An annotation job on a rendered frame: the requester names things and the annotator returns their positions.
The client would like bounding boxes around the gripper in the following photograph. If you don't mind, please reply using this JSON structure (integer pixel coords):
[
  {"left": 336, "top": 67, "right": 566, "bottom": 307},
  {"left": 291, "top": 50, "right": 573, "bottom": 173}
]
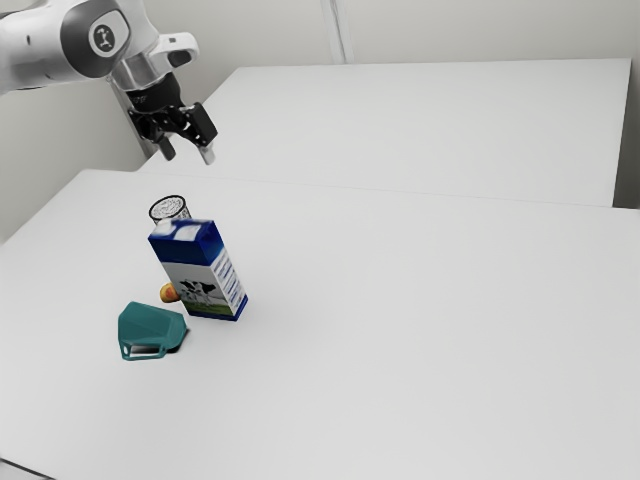
[{"left": 123, "top": 72, "right": 220, "bottom": 166}]

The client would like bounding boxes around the teal faceted mug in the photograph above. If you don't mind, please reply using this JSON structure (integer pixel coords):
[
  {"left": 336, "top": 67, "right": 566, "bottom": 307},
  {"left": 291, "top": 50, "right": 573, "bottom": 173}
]
[{"left": 117, "top": 300, "right": 191, "bottom": 362}]

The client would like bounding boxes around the white can with dark rim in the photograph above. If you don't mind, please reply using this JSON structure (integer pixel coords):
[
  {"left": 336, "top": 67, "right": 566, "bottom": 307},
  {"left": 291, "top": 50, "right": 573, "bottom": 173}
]
[{"left": 147, "top": 195, "right": 193, "bottom": 224}]

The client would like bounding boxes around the blue white milk carton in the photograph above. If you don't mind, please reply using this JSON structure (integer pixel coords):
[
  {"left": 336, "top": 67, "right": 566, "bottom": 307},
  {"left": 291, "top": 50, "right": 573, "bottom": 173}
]
[{"left": 147, "top": 217, "right": 250, "bottom": 322}]

